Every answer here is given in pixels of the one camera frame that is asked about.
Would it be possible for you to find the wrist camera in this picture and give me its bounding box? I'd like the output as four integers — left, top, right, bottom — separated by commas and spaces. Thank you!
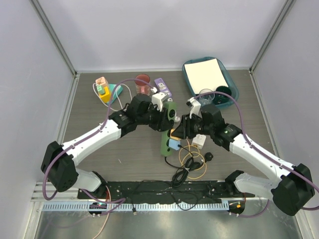
186, 97, 201, 119
152, 92, 167, 112

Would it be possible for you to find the black bundled cable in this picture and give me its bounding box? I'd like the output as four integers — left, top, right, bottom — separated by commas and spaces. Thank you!
164, 145, 203, 189

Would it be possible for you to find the purple power strip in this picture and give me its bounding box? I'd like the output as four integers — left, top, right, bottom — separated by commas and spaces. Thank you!
154, 78, 172, 98

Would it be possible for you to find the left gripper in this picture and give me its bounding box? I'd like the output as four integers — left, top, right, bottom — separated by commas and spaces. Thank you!
136, 103, 170, 131

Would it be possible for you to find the black round plug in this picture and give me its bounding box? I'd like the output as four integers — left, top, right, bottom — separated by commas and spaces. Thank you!
204, 152, 214, 163

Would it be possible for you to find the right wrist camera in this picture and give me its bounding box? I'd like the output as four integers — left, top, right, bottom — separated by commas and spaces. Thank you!
186, 97, 201, 119

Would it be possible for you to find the white thin cable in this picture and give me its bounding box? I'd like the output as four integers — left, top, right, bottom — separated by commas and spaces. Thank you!
92, 83, 133, 112

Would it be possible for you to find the clear plastic cup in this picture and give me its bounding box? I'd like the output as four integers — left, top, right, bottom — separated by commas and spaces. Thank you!
198, 88, 215, 106

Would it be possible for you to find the teal triangular base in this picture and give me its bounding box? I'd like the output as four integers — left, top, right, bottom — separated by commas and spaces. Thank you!
108, 84, 123, 105

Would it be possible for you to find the dark green cup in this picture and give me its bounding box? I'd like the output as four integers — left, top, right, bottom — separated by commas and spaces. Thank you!
214, 86, 232, 105

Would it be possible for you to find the teal plastic tray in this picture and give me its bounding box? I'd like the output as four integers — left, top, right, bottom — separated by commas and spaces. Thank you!
182, 57, 239, 109

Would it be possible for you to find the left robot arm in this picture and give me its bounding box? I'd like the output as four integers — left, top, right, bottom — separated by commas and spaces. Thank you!
41, 94, 176, 199

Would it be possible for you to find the slotted cable duct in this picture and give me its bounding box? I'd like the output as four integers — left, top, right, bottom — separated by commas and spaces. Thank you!
42, 201, 229, 212

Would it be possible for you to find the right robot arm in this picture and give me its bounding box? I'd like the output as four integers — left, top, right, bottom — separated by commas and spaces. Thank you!
172, 105, 315, 216

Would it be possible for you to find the yellow coiled cable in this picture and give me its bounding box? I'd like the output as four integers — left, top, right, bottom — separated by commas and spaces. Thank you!
178, 145, 207, 179

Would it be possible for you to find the white coiled cord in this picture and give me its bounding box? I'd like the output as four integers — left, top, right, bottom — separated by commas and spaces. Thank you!
168, 97, 181, 123

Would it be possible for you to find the white cube adapter plug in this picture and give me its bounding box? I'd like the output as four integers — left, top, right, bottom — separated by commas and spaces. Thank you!
192, 134, 206, 149

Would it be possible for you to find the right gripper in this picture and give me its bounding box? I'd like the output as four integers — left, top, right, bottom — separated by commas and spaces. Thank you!
173, 112, 214, 139

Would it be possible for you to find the blue charger plug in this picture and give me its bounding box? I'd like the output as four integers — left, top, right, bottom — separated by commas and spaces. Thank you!
168, 138, 181, 150

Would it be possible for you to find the green power strip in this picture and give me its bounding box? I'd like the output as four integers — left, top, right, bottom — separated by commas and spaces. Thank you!
160, 102, 176, 157

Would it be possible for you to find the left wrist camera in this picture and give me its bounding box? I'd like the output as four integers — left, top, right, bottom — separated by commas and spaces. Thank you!
152, 92, 167, 112

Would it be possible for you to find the black mounting plate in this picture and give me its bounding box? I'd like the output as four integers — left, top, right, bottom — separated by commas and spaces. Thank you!
77, 180, 257, 200

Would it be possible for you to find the pink mug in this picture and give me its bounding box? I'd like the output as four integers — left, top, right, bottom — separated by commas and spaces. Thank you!
135, 74, 151, 96

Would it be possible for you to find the white paper sheet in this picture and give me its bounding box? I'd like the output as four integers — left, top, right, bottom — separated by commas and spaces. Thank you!
184, 58, 228, 95

